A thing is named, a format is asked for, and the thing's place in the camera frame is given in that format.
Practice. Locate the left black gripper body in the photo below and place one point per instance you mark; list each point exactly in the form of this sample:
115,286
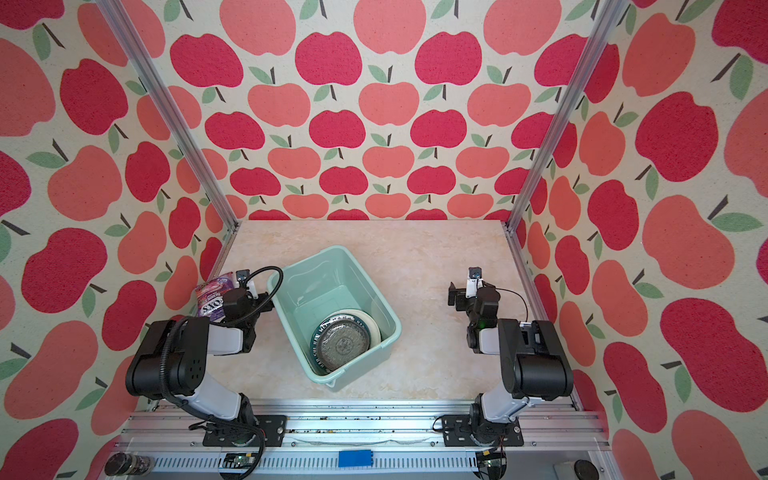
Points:
256,307

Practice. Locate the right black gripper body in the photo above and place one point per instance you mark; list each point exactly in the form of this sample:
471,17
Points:
469,309

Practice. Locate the mint green plastic bin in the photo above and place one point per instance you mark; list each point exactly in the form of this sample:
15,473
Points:
312,290

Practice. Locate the cream plate with flower sprig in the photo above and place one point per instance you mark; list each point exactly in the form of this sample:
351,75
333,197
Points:
365,321

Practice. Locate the amber glass square plate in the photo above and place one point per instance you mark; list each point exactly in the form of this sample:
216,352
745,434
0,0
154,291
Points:
341,341

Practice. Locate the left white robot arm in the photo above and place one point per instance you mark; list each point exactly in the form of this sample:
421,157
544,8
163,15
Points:
171,364

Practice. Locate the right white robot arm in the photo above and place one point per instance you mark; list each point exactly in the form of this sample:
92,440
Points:
533,370

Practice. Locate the purple Fox's candy bag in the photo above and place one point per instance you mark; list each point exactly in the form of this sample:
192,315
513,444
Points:
209,296

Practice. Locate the dark round object right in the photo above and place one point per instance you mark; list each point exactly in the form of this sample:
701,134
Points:
585,470

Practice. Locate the dark round cap left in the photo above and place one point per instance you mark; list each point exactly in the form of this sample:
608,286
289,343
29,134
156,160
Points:
128,464

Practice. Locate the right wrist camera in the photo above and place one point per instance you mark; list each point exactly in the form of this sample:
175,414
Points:
474,281

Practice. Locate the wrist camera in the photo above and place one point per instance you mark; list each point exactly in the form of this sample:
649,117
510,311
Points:
245,282
474,281

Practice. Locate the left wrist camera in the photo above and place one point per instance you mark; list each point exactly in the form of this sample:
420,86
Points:
245,282

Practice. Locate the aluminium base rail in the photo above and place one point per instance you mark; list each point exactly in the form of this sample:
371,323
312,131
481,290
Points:
304,437

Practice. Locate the right aluminium frame post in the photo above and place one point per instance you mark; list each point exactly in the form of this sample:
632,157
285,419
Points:
605,23

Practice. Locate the aluminium frame post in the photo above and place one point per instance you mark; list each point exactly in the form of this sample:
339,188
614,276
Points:
130,40
605,23

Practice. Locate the blue block on rail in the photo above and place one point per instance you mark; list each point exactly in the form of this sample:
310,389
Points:
355,458

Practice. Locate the left aluminium frame post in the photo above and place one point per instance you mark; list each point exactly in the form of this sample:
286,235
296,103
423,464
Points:
130,40

